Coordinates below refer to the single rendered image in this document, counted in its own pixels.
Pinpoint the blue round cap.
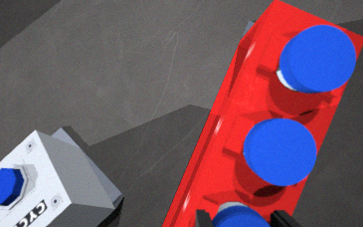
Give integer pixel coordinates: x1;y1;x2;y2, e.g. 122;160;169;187
212;205;271;227
279;25;356;94
244;118;317;186

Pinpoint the white control box with blue button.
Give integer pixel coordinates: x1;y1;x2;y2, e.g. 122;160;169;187
0;127;124;227

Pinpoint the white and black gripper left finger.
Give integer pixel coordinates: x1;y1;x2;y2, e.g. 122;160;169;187
195;209;214;227

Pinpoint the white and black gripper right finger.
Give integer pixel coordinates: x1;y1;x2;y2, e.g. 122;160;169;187
270;210;302;227

